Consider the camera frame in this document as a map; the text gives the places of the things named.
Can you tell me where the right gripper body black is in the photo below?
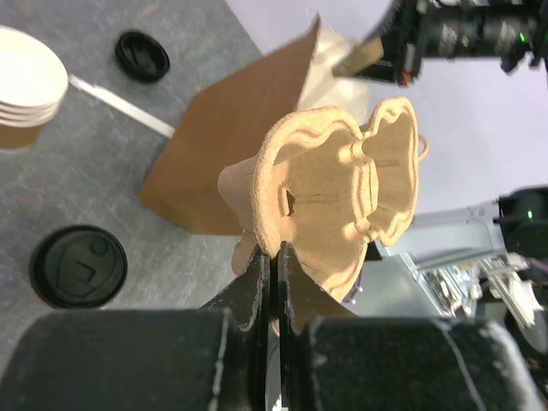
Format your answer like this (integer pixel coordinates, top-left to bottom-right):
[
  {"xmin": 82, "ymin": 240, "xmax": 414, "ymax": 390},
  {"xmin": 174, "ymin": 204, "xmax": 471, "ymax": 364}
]
[{"xmin": 355, "ymin": 0, "xmax": 428, "ymax": 87}]

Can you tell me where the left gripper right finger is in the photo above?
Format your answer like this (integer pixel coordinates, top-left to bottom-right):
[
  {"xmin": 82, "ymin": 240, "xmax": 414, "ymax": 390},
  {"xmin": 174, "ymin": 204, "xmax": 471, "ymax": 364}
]
[{"xmin": 277, "ymin": 243, "xmax": 547, "ymax": 410}]

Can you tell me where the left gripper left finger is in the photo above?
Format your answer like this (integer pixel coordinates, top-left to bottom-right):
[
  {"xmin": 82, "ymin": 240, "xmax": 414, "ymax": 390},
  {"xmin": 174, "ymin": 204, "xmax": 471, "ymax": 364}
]
[{"xmin": 1, "ymin": 251, "xmax": 270, "ymax": 410}]

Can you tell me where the black plastic cup lid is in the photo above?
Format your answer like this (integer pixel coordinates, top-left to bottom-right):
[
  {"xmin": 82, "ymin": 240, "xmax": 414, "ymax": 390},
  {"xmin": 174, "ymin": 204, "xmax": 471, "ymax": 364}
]
[{"xmin": 29, "ymin": 225, "xmax": 128, "ymax": 308}]

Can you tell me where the cardboard cup carrier tray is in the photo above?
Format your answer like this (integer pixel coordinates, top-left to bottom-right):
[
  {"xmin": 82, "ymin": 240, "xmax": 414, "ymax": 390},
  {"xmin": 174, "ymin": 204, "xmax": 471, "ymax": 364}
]
[{"xmin": 217, "ymin": 97, "xmax": 428, "ymax": 301}]

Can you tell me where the brown paper bag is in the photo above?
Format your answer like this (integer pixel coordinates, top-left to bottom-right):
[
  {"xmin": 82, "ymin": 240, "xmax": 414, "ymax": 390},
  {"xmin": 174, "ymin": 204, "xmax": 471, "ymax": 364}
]
[{"xmin": 135, "ymin": 12, "xmax": 384, "ymax": 236}]

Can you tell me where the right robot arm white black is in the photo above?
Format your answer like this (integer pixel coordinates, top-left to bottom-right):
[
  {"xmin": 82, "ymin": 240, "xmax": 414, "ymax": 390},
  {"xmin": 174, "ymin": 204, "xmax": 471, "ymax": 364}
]
[{"xmin": 355, "ymin": 1, "xmax": 547, "ymax": 86}]

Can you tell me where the white stir stick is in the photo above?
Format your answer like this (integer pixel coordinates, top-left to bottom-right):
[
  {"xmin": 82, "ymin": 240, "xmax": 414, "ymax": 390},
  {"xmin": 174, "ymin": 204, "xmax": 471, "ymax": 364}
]
[{"xmin": 68, "ymin": 74, "xmax": 175, "ymax": 139}]

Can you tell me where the stack of paper cups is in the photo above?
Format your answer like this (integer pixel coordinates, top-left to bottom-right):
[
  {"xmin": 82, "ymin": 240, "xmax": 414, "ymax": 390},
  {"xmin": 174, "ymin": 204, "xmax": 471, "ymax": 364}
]
[{"xmin": 1, "ymin": 26, "xmax": 69, "ymax": 152}]

